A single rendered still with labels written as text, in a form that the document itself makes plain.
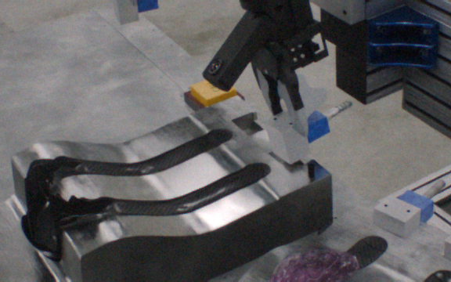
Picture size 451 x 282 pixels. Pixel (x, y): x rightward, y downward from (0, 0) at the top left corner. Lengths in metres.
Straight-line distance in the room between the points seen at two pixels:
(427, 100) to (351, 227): 0.54
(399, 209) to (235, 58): 0.30
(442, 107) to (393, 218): 0.52
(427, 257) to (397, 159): 1.63
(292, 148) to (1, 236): 0.42
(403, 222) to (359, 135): 1.72
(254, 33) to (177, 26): 2.46
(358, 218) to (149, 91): 0.57
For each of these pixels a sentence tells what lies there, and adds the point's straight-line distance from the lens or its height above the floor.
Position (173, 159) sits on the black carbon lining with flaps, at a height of 0.88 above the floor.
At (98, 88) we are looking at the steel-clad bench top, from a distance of 1.73.
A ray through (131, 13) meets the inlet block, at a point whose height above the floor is 0.92.
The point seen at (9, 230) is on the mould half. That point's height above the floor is 0.86.
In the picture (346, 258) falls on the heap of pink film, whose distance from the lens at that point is 1.17.
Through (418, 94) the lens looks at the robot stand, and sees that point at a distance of 1.76.
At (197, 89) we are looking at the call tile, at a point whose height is 0.84.
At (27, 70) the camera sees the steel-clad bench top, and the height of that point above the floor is 0.80.
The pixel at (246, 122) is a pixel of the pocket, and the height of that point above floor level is 0.87.
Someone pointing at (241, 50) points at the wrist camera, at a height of 1.09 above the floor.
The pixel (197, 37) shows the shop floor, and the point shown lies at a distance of 3.55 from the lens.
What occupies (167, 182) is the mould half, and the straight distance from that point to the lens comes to 1.32.
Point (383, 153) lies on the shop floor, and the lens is 2.86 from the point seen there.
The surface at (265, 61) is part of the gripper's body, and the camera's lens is 1.24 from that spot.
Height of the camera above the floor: 1.67
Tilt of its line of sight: 35 degrees down
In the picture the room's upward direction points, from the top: 6 degrees counter-clockwise
